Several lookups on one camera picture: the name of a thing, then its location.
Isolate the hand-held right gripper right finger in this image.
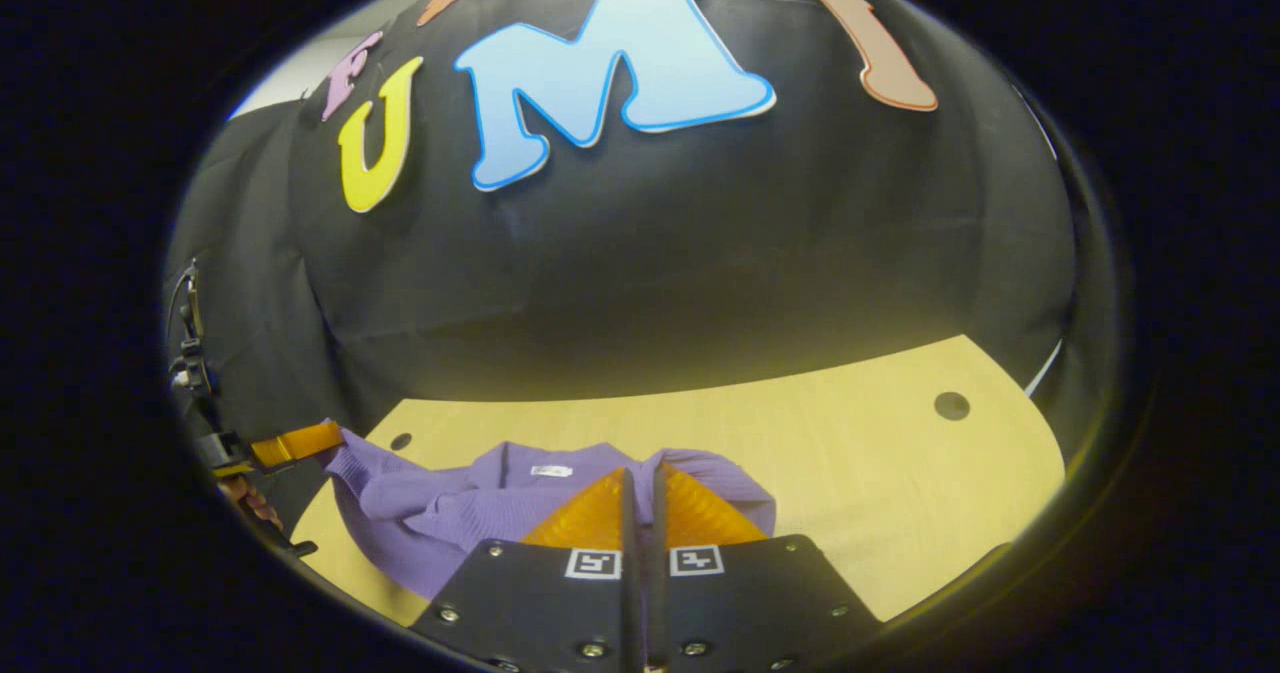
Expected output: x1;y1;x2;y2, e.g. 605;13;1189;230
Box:
640;461;886;673

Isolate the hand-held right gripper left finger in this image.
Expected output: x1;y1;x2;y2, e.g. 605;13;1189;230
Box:
410;467;641;673

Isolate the purple buttoned garment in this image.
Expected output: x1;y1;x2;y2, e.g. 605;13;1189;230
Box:
322;428;779;602

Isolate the black backdrop cloth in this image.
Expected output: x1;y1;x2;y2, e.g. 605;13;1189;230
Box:
165;0;1101;529

